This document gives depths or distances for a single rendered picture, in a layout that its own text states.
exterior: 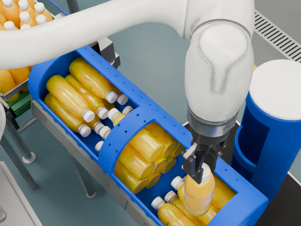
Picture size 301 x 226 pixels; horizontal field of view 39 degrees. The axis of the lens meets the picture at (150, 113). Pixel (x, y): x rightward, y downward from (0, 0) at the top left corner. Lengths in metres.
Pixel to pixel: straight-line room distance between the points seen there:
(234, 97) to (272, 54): 2.52
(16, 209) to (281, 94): 1.01
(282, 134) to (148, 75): 1.49
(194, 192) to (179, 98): 1.87
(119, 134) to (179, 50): 1.87
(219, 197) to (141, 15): 0.69
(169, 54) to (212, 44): 2.48
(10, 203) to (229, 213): 0.68
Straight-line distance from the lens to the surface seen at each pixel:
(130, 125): 1.31
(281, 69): 1.73
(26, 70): 1.80
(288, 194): 2.46
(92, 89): 1.52
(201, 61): 0.61
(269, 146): 1.77
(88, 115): 1.47
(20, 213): 1.42
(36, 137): 2.83
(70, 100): 1.50
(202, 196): 1.04
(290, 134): 1.69
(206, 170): 0.99
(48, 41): 0.73
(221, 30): 0.63
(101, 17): 0.75
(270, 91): 1.65
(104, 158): 1.36
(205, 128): 0.74
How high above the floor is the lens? 2.35
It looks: 57 degrees down
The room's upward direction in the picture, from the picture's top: 5 degrees counter-clockwise
